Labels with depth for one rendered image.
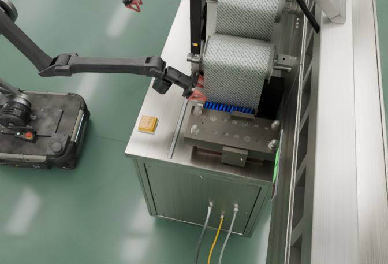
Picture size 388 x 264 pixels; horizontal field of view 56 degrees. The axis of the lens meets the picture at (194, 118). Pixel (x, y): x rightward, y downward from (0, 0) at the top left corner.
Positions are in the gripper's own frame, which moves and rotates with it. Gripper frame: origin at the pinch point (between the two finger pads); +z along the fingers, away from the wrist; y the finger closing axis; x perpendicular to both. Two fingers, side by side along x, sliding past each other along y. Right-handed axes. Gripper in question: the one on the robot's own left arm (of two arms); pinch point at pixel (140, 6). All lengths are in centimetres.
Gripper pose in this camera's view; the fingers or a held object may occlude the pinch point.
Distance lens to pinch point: 200.8
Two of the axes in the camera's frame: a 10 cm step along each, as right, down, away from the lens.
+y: 0.7, -8.3, 5.6
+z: 4.9, 5.1, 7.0
